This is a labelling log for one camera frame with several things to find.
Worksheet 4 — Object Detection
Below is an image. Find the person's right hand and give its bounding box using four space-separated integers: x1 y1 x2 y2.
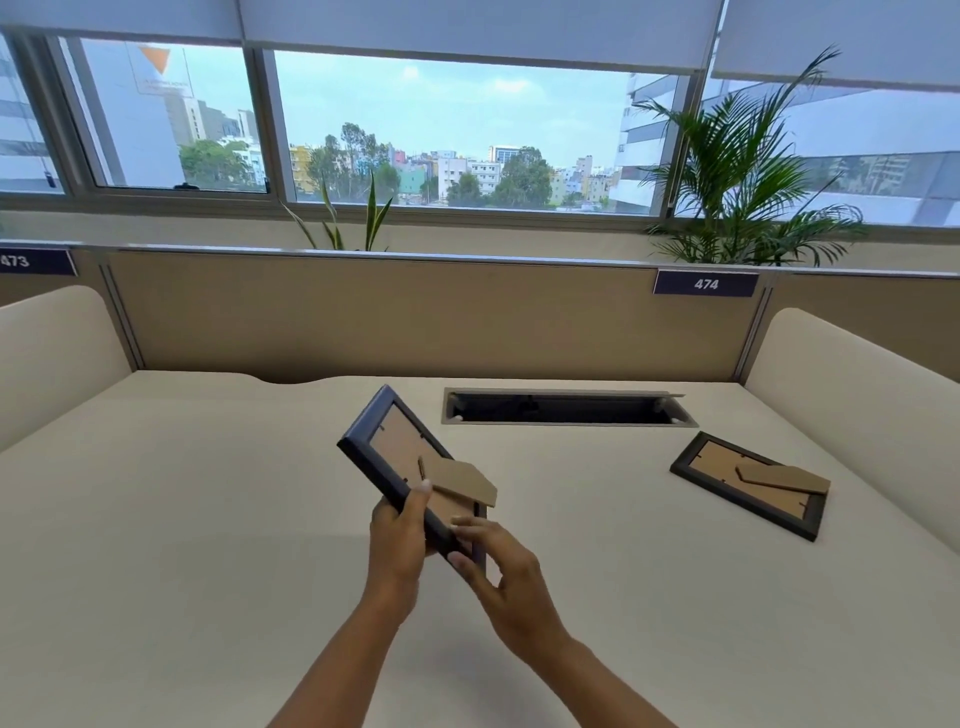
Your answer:
447 518 576 666

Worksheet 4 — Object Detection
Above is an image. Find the person's left hand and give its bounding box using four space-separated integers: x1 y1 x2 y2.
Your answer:
366 480 435 622

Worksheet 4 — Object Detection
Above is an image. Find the dark blue picture frame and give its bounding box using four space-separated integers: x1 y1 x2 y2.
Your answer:
336 384 500 576

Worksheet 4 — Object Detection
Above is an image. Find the person's left forearm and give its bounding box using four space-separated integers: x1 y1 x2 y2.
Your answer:
267 597 413 728

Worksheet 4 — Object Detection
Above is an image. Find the person's right forearm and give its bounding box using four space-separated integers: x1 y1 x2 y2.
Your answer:
525 636 681 728

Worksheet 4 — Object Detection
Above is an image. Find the beige desk partition panel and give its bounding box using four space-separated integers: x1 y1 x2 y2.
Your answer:
0 241 108 310
97 246 774 385
759 270 960 378

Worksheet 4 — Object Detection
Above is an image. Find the green snake plant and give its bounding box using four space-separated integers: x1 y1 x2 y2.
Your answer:
279 171 396 253

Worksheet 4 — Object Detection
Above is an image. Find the dark blue number plate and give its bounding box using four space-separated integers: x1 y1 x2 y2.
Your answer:
652 268 760 298
0 247 79 278

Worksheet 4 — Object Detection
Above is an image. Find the cream side divider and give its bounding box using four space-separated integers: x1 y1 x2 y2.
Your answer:
742 307 960 543
0 285 141 453

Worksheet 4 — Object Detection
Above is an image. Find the green palm plant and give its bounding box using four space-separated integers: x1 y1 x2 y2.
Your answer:
633 46 871 269

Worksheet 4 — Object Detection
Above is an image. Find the white roller blind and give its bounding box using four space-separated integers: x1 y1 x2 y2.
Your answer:
0 0 246 48
708 0 960 93
237 0 726 74

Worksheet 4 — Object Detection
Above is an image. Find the desk cable slot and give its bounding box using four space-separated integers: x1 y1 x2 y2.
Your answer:
441 387 699 430

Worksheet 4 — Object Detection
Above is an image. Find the black picture frame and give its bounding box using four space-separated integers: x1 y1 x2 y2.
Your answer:
669 431 832 543

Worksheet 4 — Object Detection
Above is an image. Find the grey window frame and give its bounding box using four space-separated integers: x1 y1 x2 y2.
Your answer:
0 28 960 235

